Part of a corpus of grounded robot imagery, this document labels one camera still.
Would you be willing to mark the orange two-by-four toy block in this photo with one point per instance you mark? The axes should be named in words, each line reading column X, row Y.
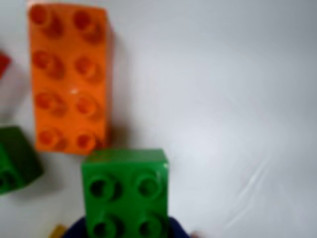
column 70, row 81

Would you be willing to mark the green two-by-two toy block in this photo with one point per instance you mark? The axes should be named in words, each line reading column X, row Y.
column 17, row 158

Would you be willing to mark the green two-by-four toy block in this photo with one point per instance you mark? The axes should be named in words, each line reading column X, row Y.
column 126, row 191

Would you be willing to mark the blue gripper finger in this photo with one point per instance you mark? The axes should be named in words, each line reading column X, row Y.
column 177, row 229
column 76, row 229

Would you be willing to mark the red toy block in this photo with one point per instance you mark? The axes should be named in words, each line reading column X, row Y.
column 3, row 64

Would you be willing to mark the yellow flat toy piece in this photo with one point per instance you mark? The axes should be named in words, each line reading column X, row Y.
column 57, row 231

